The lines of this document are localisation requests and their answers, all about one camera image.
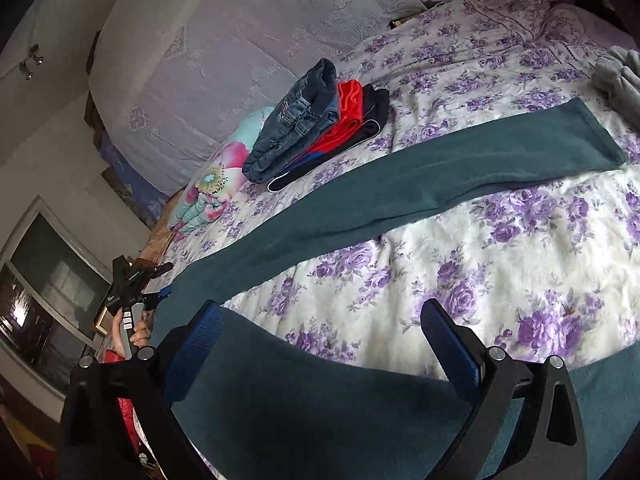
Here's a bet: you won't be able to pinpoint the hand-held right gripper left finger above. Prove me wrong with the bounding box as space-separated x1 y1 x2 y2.
57 301 222 480

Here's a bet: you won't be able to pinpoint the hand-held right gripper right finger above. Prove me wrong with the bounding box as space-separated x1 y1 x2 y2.
421 299 588 480

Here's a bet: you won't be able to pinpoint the teal pants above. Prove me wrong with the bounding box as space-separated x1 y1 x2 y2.
150 97 628 480

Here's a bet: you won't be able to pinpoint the person's left hand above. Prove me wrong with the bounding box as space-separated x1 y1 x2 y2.
111 310 151 356

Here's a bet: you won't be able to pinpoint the brown pillow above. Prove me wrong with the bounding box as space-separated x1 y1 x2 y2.
136 240 171 271

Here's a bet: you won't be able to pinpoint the glass door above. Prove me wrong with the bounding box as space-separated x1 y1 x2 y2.
0 195 113 396

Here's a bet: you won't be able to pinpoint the blue patterned cloth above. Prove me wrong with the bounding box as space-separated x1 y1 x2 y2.
95 135 166 226

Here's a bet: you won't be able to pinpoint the purple floral bed quilt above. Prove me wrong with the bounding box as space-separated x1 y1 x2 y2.
135 0 640 480

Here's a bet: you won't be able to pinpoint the teal pink floral pillow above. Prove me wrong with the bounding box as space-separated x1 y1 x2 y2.
167 106 276 236

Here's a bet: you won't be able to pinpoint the white lace cloth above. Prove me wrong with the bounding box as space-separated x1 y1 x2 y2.
89 0 501 196

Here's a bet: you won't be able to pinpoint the folded red garment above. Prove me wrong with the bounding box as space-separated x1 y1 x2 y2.
300 79 364 161

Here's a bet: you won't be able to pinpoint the folded black garment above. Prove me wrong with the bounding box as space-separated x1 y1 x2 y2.
267 85 391 194

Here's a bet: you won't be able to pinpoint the grey blanket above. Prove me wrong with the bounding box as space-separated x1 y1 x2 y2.
590 46 640 128

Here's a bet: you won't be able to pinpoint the dark flat object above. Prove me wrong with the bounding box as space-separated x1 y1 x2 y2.
387 7 427 29

